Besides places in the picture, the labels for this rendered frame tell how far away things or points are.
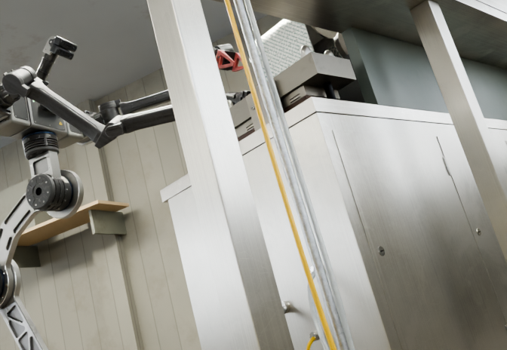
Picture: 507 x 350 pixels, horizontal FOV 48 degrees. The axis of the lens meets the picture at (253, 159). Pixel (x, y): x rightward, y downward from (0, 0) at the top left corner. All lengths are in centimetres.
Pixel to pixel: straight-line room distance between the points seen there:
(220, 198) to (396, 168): 79
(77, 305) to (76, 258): 46
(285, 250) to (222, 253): 63
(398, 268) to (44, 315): 527
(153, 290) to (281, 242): 410
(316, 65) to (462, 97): 40
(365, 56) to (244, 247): 96
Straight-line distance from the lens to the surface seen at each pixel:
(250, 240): 78
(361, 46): 162
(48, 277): 628
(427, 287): 142
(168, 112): 197
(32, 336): 257
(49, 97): 215
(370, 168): 139
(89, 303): 592
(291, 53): 174
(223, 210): 76
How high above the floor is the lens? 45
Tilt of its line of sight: 15 degrees up
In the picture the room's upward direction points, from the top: 15 degrees counter-clockwise
